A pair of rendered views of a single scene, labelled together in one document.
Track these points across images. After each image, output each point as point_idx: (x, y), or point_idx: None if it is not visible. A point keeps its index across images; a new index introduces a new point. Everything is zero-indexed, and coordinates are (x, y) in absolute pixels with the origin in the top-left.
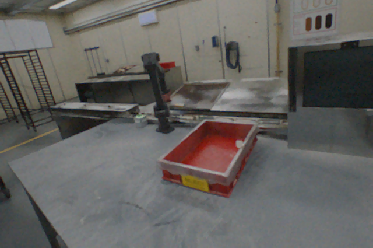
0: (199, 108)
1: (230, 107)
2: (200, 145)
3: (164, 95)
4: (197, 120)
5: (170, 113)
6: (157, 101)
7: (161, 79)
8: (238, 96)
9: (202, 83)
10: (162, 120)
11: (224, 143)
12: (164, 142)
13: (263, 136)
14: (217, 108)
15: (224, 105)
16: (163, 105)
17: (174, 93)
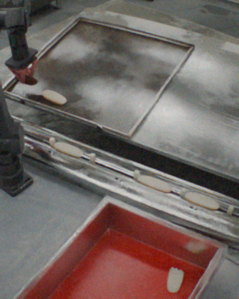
0: (102, 127)
1: (181, 142)
2: (87, 265)
3: (19, 73)
4: (90, 171)
5: (30, 108)
6: None
7: (16, 33)
8: (205, 107)
9: (125, 28)
10: (5, 164)
11: (141, 268)
12: (4, 229)
13: (232, 257)
14: (147, 137)
15: (168, 133)
16: (8, 134)
17: (50, 45)
